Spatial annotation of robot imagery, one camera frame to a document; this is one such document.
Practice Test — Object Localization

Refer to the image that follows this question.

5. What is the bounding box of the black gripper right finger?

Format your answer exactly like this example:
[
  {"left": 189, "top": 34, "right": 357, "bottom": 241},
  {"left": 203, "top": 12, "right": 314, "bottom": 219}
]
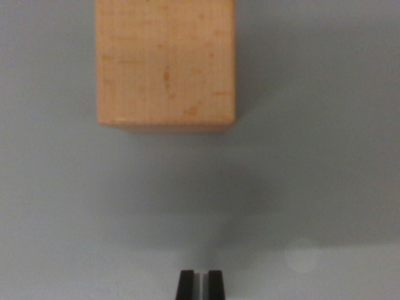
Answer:
[{"left": 202, "top": 270, "right": 227, "bottom": 300}]

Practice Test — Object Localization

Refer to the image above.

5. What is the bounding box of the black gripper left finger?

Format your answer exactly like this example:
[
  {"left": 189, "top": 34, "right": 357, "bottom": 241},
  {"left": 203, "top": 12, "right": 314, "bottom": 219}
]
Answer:
[{"left": 176, "top": 270, "right": 201, "bottom": 300}]

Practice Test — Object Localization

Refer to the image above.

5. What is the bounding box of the wooden cube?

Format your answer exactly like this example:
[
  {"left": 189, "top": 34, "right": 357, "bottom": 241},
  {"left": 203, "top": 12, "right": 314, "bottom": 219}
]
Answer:
[{"left": 94, "top": 0, "right": 236, "bottom": 134}]

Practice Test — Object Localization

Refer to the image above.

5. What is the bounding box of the grey plastic tray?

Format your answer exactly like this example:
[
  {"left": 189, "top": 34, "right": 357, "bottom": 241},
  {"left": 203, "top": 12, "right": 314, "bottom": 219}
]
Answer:
[{"left": 0, "top": 0, "right": 400, "bottom": 300}]

